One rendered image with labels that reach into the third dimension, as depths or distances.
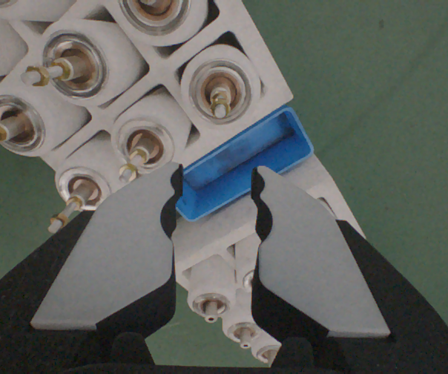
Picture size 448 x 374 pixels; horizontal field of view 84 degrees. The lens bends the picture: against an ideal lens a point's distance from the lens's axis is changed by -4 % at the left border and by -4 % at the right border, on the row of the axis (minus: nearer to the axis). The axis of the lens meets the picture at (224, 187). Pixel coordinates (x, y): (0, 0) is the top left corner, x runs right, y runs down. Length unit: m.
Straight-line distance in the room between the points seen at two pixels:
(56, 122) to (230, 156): 0.37
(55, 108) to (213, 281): 0.39
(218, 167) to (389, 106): 0.40
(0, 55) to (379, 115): 0.68
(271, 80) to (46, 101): 0.30
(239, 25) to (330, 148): 0.38
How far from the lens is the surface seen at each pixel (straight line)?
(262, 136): 0.61
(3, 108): 0.42
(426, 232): 0.97
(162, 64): 0.40
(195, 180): 0.65
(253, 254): 0.49
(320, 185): 0.48
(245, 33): 0.39
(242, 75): 0.32
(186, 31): 0.32
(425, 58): 0.71
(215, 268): 0.55
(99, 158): 0.41
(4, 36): 0.47
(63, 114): 0.42
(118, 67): 0.35
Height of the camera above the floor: 0.57
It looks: 59 degrees down
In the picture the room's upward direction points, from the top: 179 degrees clockwise
